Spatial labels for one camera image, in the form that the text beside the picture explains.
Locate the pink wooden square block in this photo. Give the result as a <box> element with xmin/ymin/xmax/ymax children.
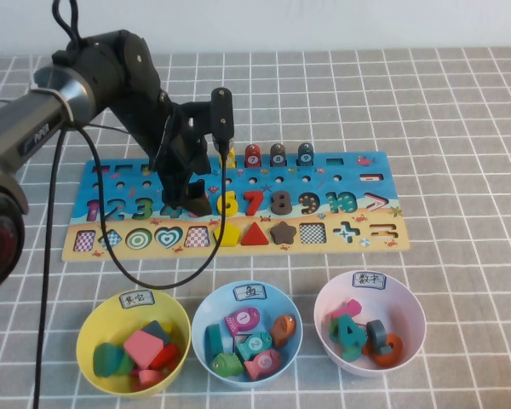
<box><xmin>123</xmin><ymin>330</ymin><xmax>165</xmax><ymax>368</ymax></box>

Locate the red wooden triangle block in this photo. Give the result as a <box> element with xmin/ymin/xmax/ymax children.
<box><xmin>240</xmin><ymin>221</ymin><xmax>270</xmax><ymax>247</ymax></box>

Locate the dark green wooden shape block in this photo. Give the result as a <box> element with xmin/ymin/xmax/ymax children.
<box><xmin>93</xmin><ymin>343</ymin><xmax>127</xmax><ymax>378</ymax></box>

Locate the salmon pink wooden shape block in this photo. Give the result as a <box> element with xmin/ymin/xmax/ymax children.
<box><xmin>131</xmin><ymin>369</ymin><xmax>165</xmax><ymax>391</ymax></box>

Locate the red wooden number seven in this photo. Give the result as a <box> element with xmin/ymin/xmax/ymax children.
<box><xmin>242</xmin><ymin>190</ymin><xmax>265</xmax><ymax>216</ymax></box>

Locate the black camera cable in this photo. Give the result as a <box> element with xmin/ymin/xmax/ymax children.
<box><xmin>79</xmin><ymin>126</ymin><xmax>229</xmax><ymax>290</ymax></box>

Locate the magenta wooden number piece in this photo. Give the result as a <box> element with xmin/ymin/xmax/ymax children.
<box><xmin>330</xmin><ymin>298</ymin><xmax>363</xmax><ymax>321</ymax></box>

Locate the dark blue wooden fish peg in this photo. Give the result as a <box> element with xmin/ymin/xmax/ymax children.
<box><xmin>296</xmin><ymin>142</ymin><xmax>314</xmax><ymax>167</ymax></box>

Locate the pink wooden fish number five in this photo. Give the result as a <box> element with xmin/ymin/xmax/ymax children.
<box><xmin>243</xmin><ymin>349</ymin><xmax>282</xmax><ymax>382</ymax></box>

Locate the brown wooden number eight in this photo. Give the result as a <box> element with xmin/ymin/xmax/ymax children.
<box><xmin>270</xmin><ymin>191</ymin><xmax>293</xmax><ymax>216</ymax></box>

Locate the teal wooden fish number two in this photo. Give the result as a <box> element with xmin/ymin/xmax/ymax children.
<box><xmin>236</xmin><ymin>331</ymin><xmax>273</xmax><ymax>361</ymax></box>

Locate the orange wooden fish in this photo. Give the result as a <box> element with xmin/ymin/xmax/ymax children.
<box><xmin>268</xmin><ymin>314</ymin><xmax>297</xmax><ymax>349</ymax></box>

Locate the red wooden shape block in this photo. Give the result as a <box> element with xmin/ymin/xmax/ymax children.
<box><xmin>148</xmin><ymin>343</ymin><xmax>181</xmax><ymax>372</ymax></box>

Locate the colourful wooden number puzzle board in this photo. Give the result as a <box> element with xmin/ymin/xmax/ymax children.
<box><xmin>61</xmin><ymin>151</ymin><xmax>410</xmax><ymax>263</ymax></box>

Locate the light pink plastic bowl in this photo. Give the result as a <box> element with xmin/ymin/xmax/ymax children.
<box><xmin>313</xmin><ymin>269</ymin><xmax>427</xmax><ymax>378</ymax></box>

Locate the grey checked tablecloth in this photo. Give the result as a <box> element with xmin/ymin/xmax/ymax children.
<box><xmin>0</xmin><ymin>46</ymin><xmax>511</xmax><ymax>409</ymax></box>

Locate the yellow wooden pentagon block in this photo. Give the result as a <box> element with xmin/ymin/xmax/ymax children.
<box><xmin>213</xmin><ymin>221</ymin><xmax>243</xmax><ymax>247</ymax></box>

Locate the grey blue wooden shape block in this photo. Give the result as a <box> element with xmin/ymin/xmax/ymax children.
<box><xmin>142</xmin><ymin>320</ymin><xmax>171</xmax><ymax>346</ymax></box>

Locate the orange wooden number piece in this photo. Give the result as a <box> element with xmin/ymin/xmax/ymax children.
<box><xmin>361</xmin><ymin>333</ymin><xmax>404</xmax><ymax>368</ymax></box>

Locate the paper label on blue bowl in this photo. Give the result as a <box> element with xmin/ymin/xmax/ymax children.
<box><xmin>233</xmin><ymin>283</ymin><xmax>268</xmax><ymax>302</ymax></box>

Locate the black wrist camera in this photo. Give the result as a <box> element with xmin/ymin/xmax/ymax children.
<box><xmin>210</xmin><ymin>87</ymin><xmax>234</xmax><ymax>155</ymax></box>

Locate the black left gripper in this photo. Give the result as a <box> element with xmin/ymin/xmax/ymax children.
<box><xmin>147</xmin><ymin>95</ymin><xmax>215</xmax><ymax>216</ymax></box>

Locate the magenta wooden fish number one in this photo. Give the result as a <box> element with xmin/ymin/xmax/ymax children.
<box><xmin>224</xmin><ymin>307</ymin><xmax>261</xmax><ymax>336</ymax></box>

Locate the brown wooden fish peg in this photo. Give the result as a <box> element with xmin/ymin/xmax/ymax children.
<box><xmin>269</xmin><ymin>143</ymin><xmax>287</xmax><ymax>167</ymax></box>

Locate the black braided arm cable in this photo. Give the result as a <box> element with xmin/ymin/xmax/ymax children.
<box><xmin>32</xmin><ymin>130</ymin><xmax>67</xmax><ymax>409</ymax></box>

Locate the light blue plastic bowl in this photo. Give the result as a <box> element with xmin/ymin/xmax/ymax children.
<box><xmin>191</xmin><ymin>279</ymin><xmax>304</xmax><ymax>389</ymax></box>

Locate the dark teal wooden fish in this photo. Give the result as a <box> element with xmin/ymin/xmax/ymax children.
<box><xmin>204</xmin><ymin>323</ymin><xmax>234</xmax><ymax>358</ymax></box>

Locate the brown wooden star block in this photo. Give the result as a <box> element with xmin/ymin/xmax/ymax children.
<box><xmin>269</xmin><ymin>221</ymin><xmax>298</xmax><ymax>246</ymax></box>

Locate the green wooden fish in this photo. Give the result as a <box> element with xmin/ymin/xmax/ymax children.
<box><xmin>209</xmin><ymin>352</ymin><xmax>244</xmax><ymax>378</ymax></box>

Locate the black cable loop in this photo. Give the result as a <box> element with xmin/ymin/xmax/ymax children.
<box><xmin>51</xmin><ymin>0</ymin><xmax>82</xmax><ymax>44</ymax></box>

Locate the paper label on yellow bowl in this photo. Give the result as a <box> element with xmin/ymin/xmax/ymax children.
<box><xmin>118</xmin><ymin>290</ymin><xmax>157</xmax><ymax>308</ymax></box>

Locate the grey blue wooden number piece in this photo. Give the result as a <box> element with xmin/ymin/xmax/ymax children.
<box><xmin>365</xmin><ymin>319</ymin><xmax>393</xmax><ymax>357</ymax></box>

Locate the paper label on pink bowl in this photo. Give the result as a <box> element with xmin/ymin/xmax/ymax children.
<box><xmin>351</xmin><ymin>272</ymin><xmax>387</xmax><ymax>291</ymax></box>

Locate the yellow plastic bowl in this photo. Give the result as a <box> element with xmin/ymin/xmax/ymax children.
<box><xmin>75</xmin><ymin>289</ymin><xmax>192</xmax><ymax>398</ymax></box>

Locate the yellow wooden number six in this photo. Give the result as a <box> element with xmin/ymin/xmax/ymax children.
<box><xmin>215</xmin><ymin>190</ymin><xmax>238</xmax><ymax>217</ymax></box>

